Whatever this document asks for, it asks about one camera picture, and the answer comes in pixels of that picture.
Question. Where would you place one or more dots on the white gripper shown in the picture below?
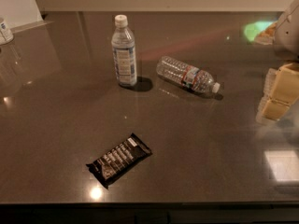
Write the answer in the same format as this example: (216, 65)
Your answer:
(288, 36)

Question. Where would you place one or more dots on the red label water bottle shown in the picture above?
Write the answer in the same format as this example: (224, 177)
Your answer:
(186, 75)

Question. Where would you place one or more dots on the upright blue label water bottle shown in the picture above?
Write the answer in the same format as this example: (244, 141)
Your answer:
(123, 47)

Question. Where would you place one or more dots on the black snack bar wrapper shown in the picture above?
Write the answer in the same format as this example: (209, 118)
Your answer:
(119, 160)

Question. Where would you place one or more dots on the white container at left edge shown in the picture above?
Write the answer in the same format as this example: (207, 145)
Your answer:
(5, 33)

